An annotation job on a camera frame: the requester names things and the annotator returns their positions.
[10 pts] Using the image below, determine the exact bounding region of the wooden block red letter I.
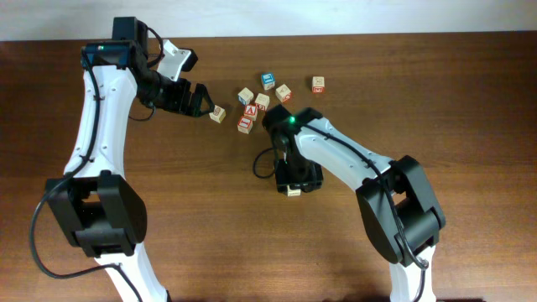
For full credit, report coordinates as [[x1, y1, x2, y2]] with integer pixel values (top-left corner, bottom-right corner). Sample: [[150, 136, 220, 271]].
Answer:
[[237, 116, 253, 134]]

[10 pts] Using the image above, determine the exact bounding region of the wooden block red letter A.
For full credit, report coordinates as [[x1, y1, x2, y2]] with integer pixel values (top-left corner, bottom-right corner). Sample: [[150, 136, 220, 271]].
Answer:
[[244, 104, 258, 121]]

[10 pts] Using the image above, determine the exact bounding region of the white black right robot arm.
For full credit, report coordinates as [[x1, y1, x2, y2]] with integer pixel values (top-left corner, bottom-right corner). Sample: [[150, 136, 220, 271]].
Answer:
[[262, 105, 446, 301]]

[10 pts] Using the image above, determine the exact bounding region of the wooden block red letter U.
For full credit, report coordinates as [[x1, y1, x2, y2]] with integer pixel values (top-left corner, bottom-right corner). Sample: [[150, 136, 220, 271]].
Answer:
[[255, 93, 270, 112]]

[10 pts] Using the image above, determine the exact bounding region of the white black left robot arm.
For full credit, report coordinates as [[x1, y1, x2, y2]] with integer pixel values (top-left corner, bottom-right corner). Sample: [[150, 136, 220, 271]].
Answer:
[[40, 17, 215, 301]]

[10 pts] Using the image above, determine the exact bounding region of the wooden block pineapple yellow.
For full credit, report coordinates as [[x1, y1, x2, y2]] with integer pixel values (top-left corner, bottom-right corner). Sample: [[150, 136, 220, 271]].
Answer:
[[209, 106, 226, 123]]

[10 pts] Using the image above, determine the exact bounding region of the wooden block blue top far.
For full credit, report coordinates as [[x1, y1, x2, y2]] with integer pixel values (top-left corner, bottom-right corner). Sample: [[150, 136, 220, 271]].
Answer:
[[261, 72, 275, 91]]

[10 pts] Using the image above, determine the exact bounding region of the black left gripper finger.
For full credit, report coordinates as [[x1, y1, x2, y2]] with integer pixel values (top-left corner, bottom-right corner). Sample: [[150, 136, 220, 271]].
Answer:
[[189, 105, 214, 117], [191, 83, 215, 108]]

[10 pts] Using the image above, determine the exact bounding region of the wooden block red C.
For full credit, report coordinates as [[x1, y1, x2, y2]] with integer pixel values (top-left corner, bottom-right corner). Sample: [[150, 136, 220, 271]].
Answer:
[[311, 76, 326, 94]]

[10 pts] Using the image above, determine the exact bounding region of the wooden block blue number five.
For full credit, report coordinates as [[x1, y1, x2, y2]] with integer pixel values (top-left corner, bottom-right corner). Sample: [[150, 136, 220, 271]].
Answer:
[[237, 87, 254, 106]]

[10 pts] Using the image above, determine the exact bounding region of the wooden block green letter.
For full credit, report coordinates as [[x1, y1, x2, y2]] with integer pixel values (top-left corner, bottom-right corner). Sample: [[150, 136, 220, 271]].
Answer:
[[286, 187, 301, 197]]

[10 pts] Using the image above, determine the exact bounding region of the wooden block red apple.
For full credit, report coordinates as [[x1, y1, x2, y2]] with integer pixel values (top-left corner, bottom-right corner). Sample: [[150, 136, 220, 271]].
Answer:
[[275, 84, 292, 103]]

